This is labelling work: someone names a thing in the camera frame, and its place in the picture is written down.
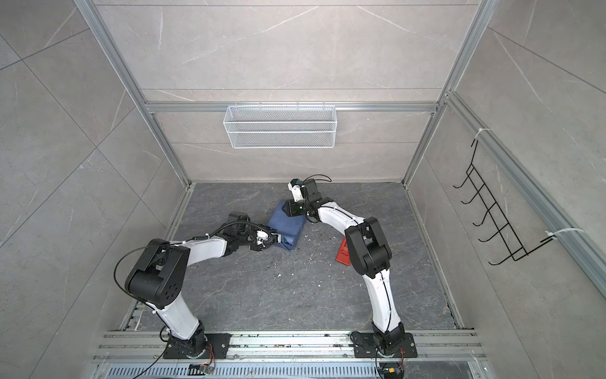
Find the light blue wrapping paper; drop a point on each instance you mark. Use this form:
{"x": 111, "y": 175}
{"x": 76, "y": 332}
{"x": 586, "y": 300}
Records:
{"x": 289, "y": 227}

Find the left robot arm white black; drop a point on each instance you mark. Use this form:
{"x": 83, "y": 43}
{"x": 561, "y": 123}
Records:
{"x": 159, "y": 274}

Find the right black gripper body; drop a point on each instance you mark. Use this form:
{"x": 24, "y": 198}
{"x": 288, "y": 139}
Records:
{"x": 300, "y": 209}

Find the black wire hook rack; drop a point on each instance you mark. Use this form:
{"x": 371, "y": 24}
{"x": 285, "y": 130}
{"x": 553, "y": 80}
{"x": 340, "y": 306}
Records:
{"x": 494, "y": 215}

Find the white wire mesh basket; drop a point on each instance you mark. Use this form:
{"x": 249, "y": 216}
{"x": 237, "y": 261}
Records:
{"x": 281, "y": 126}

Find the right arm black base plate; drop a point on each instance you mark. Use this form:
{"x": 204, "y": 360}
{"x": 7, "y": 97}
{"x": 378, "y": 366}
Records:
{"x": 371, "y": 345}

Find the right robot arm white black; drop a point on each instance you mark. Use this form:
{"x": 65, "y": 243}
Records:
{"x": 370, "y": 256}

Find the red tape dispenser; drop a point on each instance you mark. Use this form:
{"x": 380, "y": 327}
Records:
{"x": 343, "y": 256}

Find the aluminium mounting rail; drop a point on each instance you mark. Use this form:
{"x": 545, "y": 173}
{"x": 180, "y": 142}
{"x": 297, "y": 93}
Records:
{"x": 291, "y": 354}

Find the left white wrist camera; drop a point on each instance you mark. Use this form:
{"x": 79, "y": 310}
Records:
{"x": 256, "y": 240}

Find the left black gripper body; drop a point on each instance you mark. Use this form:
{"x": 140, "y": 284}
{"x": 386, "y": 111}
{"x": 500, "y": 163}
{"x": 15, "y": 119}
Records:
{"x": 252, "y": 242}

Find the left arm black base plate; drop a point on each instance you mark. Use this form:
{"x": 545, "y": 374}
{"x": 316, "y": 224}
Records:
{"x": 213, "y": 346}

